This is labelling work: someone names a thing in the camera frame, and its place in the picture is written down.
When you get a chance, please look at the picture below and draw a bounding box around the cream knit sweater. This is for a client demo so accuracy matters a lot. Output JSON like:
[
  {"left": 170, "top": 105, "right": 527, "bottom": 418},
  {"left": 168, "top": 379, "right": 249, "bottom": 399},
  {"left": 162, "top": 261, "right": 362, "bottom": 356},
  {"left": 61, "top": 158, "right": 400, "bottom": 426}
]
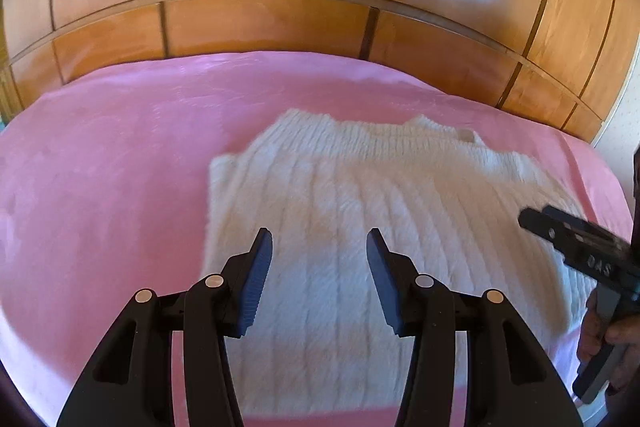
[{"left": 202, "top": 108, "right": 598, "bottom": 410}]

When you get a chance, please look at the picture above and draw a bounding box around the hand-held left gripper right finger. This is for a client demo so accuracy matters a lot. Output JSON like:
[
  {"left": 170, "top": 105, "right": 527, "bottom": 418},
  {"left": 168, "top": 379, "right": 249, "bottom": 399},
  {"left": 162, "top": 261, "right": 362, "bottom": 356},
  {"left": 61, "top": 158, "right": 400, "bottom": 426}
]
[{"left": 366, "top": 228, "right": 584, "bottom": 427}]

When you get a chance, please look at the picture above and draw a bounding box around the person's right hand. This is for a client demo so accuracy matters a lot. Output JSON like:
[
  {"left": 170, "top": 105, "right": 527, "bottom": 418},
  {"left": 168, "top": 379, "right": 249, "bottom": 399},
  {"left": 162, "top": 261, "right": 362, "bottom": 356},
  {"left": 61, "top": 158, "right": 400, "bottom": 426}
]
[{"left": 576, "top": 293, "right": 640, "bottom": 394}]

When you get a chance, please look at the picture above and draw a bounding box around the pink blanket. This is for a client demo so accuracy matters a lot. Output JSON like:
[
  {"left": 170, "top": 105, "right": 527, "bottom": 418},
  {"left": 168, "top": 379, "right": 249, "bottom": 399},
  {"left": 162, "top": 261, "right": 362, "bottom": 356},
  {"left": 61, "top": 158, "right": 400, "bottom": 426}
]
[{"left": 0, "top": 50, "right": 633, "bottom": 427}]

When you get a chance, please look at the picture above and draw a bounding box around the wooden wardrobe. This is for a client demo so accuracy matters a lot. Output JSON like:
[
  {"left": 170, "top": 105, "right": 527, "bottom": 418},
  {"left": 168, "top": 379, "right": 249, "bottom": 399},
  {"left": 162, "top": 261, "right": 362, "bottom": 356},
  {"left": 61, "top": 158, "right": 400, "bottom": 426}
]
[{"left": 0, "top": 0, "right": 640, "bottom": 145}]

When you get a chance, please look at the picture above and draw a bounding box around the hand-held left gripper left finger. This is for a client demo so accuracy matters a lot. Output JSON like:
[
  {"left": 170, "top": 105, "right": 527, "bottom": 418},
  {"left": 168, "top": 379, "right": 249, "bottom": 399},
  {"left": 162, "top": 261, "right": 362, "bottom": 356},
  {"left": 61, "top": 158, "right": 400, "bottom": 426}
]
[{"left": 56, "top": 228, "right": 274, "bottom": 427}]

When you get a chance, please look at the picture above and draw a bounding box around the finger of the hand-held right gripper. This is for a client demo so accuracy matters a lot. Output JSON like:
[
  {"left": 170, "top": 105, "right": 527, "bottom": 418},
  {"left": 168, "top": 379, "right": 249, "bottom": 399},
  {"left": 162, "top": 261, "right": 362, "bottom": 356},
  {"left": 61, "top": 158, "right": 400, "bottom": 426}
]
[{"left": 518, "top": 205, "right": 591, "bottom": 255}]

